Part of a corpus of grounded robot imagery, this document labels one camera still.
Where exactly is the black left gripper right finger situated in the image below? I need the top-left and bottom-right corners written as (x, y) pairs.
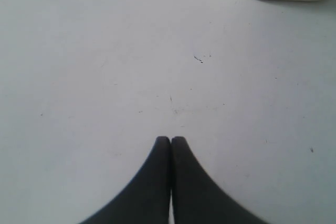
top-left (171, 136), bottom-right (259, 223)

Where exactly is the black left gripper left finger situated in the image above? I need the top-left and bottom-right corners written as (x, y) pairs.
top-left (83, 136), bottom-right (171, 224)

